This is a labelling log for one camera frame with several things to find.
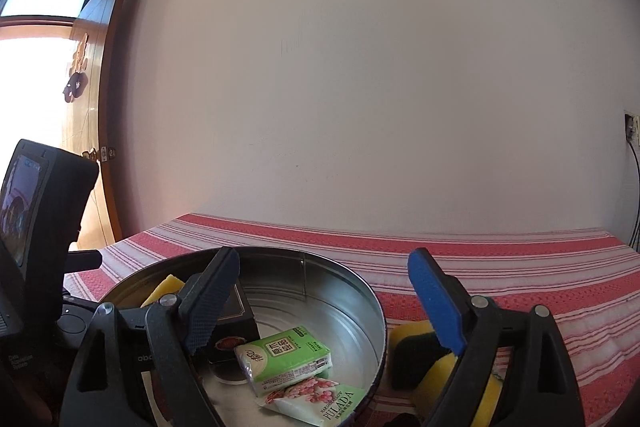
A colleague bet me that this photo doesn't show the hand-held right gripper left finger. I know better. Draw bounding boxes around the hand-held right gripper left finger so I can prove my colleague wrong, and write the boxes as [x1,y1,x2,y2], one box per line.
[60,247,242,427]

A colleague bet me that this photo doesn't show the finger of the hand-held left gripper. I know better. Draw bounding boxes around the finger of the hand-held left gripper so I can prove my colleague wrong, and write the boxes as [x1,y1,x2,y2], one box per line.
[66,249,104,274]

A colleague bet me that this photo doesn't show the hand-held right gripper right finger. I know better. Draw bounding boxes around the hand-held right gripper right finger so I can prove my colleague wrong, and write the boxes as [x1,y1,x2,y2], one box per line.
[406,248,587,427]

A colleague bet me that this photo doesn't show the black cardboard box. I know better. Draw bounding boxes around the black cardboard box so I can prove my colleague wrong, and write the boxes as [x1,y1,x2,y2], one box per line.
[206,281,259,354]

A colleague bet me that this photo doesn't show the green tissue pack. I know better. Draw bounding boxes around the green tissue pack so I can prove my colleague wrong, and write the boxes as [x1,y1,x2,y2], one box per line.
[233,325,333,398]

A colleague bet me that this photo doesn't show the round metal tin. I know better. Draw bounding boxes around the round metal tin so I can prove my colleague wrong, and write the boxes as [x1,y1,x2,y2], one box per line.
[97,245,388,427]

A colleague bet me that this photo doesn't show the pink floral snack packet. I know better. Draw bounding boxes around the pink floral snack packet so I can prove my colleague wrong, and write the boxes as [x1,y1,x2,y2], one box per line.
[256,376,369,426]

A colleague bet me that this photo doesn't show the red striped cloth desktop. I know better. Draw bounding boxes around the red striped cloth desktop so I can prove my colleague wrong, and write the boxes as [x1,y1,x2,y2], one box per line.
[62,213,640,427]

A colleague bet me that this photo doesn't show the brass door knob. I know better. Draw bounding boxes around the brass door knob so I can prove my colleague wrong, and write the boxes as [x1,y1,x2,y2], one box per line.
[81,146,117,164]

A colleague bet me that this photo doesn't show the wooden door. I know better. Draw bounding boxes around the wooden door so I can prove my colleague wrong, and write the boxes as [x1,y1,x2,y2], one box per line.
[59,0,142,250]

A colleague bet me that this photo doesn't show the dark door ornament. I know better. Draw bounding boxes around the dark door ornament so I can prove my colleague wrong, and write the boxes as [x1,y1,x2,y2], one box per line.
[62,33,90,104]

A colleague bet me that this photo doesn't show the black cable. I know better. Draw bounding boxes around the black cable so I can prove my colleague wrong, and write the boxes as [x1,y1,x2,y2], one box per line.
[627,127,640,253]

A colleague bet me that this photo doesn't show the white wall socket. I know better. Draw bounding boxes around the white wall socket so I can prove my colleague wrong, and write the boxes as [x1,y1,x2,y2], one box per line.
[624,109,640,148]

